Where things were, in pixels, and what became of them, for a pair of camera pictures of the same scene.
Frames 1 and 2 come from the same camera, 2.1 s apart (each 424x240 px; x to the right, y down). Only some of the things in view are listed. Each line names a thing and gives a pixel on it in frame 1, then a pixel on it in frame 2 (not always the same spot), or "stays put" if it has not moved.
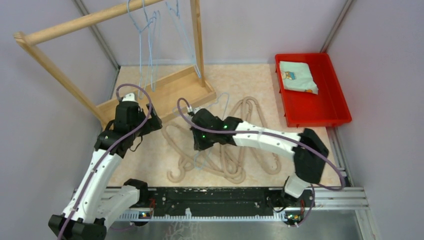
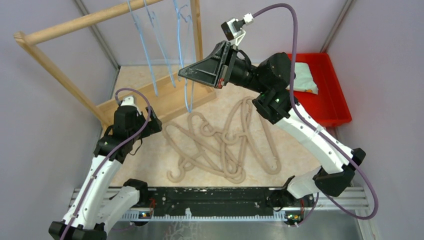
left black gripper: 152,123 stays put
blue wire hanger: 153,26 -> 178,14
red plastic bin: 329,107 stays put
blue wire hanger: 225,112 -> 189,110
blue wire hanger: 175,14 -> 153,20
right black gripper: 199,145 -> 215,70
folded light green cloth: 297,76 stays put
